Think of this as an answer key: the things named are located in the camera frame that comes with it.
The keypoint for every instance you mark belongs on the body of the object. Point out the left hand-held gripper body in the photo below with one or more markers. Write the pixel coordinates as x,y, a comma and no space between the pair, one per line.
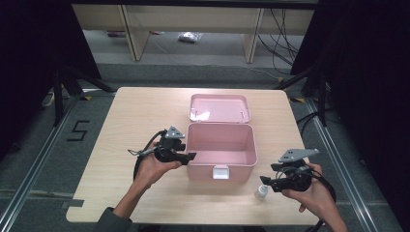
168,145

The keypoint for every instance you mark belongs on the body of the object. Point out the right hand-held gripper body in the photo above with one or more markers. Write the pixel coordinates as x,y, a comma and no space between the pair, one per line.
295,174

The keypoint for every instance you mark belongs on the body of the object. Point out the small white bottle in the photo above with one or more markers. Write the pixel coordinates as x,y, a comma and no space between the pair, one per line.
261,192

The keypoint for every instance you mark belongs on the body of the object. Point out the pink storage box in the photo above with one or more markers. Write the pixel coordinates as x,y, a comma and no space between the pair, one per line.
222,145

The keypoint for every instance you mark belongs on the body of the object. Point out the person's right hand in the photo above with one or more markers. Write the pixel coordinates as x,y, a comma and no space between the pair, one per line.
314,196

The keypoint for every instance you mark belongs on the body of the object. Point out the person's left hand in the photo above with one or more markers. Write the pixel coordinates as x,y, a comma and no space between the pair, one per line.
151,170

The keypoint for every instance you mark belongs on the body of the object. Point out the black metal stand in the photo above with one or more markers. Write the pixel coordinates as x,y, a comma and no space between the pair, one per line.
59,96
320,93

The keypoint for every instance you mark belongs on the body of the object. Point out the grey sleeve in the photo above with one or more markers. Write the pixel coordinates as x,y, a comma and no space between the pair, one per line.
111,222

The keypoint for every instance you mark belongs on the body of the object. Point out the clear plastic bag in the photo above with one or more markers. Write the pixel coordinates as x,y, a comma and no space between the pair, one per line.
189,37

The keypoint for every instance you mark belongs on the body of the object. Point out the black curtain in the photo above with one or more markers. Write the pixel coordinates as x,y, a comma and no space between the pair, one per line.
32,64
370,80

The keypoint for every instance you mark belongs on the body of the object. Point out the aluminium floor rail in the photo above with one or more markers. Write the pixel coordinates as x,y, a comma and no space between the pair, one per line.
38,161
341,174

